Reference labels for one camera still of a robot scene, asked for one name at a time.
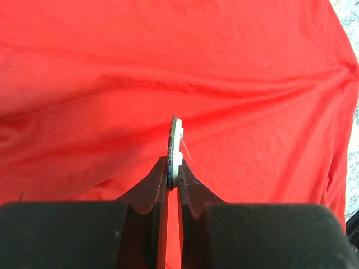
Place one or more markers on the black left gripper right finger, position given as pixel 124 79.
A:
pixel 217 234

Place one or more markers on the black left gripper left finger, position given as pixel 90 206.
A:
pixel 128 232

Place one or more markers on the silver grey brooch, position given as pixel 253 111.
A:
pixel 174 154

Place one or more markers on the red tank top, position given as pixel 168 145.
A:
pixel 266 91

